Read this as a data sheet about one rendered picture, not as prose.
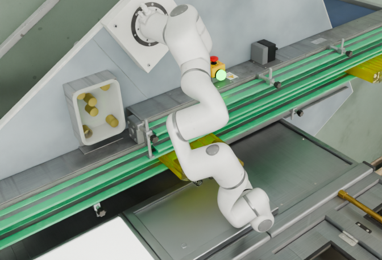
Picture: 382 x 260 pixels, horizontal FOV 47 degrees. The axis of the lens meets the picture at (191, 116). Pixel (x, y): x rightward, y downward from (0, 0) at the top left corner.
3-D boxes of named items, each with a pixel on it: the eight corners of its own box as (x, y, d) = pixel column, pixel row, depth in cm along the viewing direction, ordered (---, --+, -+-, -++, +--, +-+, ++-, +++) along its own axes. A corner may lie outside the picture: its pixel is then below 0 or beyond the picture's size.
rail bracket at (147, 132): (137, 149, 166) (154, 165, 157) (132, 112, 156) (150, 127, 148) (144, 146, 167) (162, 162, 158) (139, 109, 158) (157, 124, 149)
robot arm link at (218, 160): (240, 138, 130) (195, 152, 135) (211, 91, 116) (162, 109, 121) (245, 183, 119) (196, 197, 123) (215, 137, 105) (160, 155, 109)
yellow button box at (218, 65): (202, 77, 188) (212, 83, 183) (201, 61, 184) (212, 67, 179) (214, 72, 191) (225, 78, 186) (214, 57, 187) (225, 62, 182)
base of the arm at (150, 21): (123, 18, 147) (146, 27, 136) (147, -8, 149) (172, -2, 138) (148, 49, 158) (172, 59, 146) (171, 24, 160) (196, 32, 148)
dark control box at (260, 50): (249, 59, 201) (262, 65, 195) (250, 42, 196) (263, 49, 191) (262, 54, 205) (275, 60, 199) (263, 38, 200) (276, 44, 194)
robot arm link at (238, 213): (235, 157, 126) (260, 194, 140) (199, 182, 126) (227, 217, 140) (249, 176, 120) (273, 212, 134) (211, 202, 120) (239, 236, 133)
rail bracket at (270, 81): (253, 78, 189) (275, 90, 179) (254, 63, 185) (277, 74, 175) (260, 75, 191) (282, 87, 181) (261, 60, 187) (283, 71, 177)
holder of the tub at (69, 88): (77, 147, 165) (85, 157, 160) (62, 83, 150) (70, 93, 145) (117, 131, 173) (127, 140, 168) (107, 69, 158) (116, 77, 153)
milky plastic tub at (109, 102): (74, 137, 162) (84, 148, 156) (62, 84, 150) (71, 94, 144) (116, 120, 170) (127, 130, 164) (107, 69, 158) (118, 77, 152)
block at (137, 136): (128, 137, 169) (137, 145, 165) (124, 116, 164) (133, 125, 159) (136, 133, 171) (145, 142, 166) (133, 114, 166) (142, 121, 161)
